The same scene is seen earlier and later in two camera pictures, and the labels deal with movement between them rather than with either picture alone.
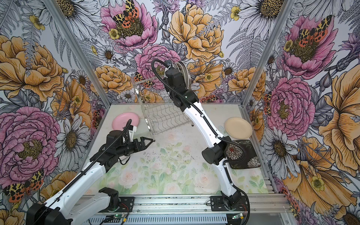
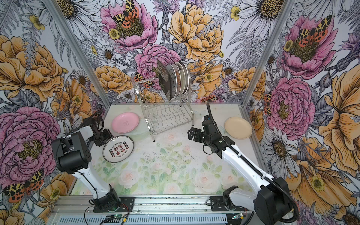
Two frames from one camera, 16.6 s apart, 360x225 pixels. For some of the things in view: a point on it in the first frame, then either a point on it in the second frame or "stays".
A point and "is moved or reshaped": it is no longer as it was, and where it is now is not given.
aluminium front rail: (259, 209) stays
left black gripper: (143, 144) to (108, 136)
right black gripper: (167, 86) to (198, 132)
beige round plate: (238, 128) stays
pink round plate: (120, 121) stays
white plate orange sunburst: (183, 71) is moved or reshaped
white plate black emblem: (178, 65) is moved or reshaped
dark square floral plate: (234, 152) is moved or reshaped
